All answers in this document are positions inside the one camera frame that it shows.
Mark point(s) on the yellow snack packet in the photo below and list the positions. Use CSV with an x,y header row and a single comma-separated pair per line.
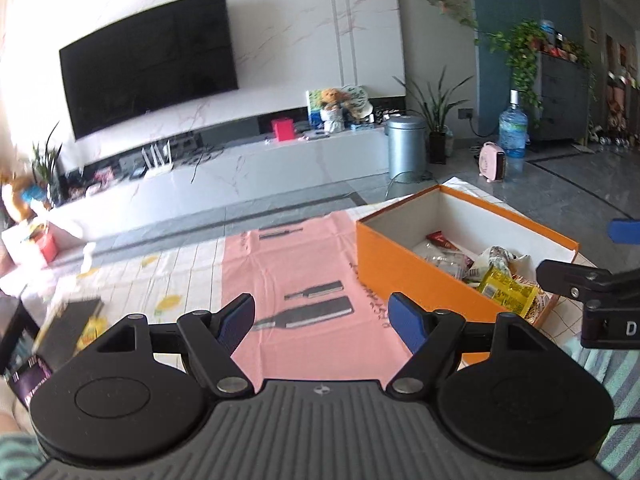
x,y
507,290

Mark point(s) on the dark grey cabinet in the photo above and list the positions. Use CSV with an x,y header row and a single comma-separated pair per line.
x,y
562,100

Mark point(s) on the checked lemon print tablecloth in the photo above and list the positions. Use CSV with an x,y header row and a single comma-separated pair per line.
x,y
190,270

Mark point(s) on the white marble television console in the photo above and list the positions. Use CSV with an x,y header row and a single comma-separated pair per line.
x,y
250,180

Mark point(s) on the black book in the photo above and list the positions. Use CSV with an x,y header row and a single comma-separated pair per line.
x,y
65,330

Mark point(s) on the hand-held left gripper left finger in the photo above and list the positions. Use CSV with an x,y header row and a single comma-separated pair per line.
x,y
235,322

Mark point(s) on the pothos plant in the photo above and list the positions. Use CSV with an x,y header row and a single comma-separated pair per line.
x,y
522,55

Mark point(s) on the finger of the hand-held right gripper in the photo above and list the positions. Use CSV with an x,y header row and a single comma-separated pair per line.
x,y
565,275
627,231

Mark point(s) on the pink knife print mat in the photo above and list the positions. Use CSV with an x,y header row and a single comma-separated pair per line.
x,y
300,260

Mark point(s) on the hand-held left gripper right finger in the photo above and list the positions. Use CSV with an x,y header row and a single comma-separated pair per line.
x,y
406,322

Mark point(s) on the landscape picture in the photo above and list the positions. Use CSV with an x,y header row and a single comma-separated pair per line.
x,y
312,107

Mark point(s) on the black side table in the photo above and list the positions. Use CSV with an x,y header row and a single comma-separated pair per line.
x,y
17,330

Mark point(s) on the long leaf plant black pot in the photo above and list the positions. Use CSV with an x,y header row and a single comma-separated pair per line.
x,y
437,145

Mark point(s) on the teal striped cloth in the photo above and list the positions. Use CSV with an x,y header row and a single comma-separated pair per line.
x,y
615,385

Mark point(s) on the orange cardboard box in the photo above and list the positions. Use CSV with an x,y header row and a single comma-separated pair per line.
x,y
400,270

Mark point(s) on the silver trash can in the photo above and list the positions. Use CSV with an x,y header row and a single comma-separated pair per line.
x,y
406,147

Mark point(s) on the small yellow box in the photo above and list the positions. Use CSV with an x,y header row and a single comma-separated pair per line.
x,y
92,335

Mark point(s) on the large blue water bottle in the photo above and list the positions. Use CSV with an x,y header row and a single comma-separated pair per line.
x,y
512,132

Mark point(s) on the teddy bear in white basket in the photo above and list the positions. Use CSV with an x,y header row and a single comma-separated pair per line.
x,y
333,110

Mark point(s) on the row of shoes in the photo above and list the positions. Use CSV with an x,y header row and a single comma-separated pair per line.
x,y
612,135

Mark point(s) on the beige snack packet white band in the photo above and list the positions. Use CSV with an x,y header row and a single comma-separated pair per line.
x,y
500,260

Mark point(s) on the white router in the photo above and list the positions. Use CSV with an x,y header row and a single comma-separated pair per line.
x,y
159,167

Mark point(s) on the red stick biscuit packet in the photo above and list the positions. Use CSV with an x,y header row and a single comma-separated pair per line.
x,y
440,240

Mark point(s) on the pink fan heater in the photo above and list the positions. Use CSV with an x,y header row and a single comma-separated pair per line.
x,y
491,162

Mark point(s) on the purple packet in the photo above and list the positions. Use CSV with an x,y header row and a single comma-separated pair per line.
x,y
30,380

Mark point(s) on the round paper fan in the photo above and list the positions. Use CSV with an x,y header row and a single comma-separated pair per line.
x,y
359,102

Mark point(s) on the clear packet of pale balls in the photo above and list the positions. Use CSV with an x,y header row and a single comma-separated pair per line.
x,y
442,260

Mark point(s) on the orchid plant in dark vase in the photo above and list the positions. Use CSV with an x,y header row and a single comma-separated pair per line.
x,y
47,165

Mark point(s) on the black wall television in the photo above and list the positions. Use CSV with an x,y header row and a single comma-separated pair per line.
x,y
150,60

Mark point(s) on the wall socket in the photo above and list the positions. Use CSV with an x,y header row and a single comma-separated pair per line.
x,y
465,113

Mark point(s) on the red and white box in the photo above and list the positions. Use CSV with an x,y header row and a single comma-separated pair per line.
x,y
45,247

